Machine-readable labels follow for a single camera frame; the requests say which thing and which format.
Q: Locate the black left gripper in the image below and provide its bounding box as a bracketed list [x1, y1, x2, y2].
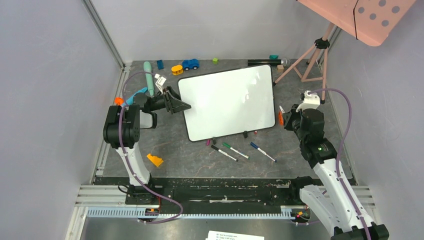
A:
[148, 86, 191, 115]

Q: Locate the white whiteboard with black frame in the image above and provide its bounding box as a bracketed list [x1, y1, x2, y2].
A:
[177, 64, 276, 142]

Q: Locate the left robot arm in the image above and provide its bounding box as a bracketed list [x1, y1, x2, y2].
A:
[102, 86, 191, 205]

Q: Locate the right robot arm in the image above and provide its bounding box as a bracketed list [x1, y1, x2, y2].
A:
[282, 104, 390, 240]

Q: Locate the orange cup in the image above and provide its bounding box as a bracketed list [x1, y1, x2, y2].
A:
[278, 111, 284, 126]

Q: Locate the dark blue block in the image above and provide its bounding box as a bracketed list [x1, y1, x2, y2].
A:
[156, 60, 165, 70]

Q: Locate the blue toy car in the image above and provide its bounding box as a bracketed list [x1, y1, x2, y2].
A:
[182, 58, 200, 71]

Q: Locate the blue capped marker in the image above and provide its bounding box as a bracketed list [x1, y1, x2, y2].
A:
[250, 142, 277, 163]

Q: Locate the blue toy crayon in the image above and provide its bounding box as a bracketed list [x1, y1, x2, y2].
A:
[121, 87, 149, 108]

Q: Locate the mint green toy microphone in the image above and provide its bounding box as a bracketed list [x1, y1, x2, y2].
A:
[143, 61, 155, 97]

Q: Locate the wooden cube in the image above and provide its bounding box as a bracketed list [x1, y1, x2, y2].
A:
[276, 64, 285, 73]

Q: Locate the black flashlight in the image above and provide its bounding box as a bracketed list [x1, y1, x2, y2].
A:
[247, 58, 291, 67]

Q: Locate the orange toy piece at left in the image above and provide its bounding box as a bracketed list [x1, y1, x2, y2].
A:
[114, 97, 124, 106]

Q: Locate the orange wedge block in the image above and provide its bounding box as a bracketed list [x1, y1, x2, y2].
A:
[146, 153, 164, 168]

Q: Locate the green capped marker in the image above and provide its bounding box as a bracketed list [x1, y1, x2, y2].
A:
[222, 142, 250, 159]

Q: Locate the black capped marker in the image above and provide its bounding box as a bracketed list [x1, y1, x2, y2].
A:
[211, 145, 239, 162]

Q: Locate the teal block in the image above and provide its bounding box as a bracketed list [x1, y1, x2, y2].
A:
[269, 54, 279, 60]

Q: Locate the pink perforated panel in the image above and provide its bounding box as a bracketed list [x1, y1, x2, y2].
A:
[299, 0, 416, 47]

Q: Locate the white paper sheet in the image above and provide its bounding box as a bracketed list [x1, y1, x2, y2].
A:
[205, 230, 265, 240]

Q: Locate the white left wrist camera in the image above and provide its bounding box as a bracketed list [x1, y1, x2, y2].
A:
[154, 73, 167, 93]

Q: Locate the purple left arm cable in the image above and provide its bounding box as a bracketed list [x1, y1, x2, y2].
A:
[118, 71, 184, 225]

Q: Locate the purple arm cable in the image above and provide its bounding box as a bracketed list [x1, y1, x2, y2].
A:
[309, 88, 372, 240]
[118, 71, 184, 225]

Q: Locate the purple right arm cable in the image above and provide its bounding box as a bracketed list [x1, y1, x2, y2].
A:
[309, 88, 372, 240]

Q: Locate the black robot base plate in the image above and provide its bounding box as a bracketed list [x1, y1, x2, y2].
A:
[124, 175, 323, 215]

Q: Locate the white cable duct rail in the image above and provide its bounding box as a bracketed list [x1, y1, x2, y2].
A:
[86, 206, 295, 221]

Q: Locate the aluminium frame profile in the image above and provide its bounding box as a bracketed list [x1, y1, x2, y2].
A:
[81, 0, 126, 69]

